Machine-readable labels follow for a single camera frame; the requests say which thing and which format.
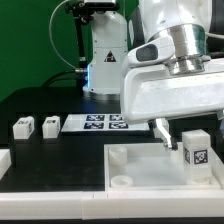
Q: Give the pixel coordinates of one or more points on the black camera stand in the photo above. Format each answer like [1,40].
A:
[82,12]

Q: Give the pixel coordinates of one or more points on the white square tabletop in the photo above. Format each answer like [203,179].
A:
[148,166]

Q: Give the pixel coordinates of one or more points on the white fiducial tag sheet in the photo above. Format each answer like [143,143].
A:
[99,122]

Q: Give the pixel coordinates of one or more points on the white left fence block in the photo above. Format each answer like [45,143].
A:
[5,161]

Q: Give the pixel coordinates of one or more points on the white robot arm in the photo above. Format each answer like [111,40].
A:
[188,22]

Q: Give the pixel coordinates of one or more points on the white front fence bar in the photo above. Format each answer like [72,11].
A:
[111,205]

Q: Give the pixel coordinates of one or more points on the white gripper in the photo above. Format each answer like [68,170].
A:
[149,91]

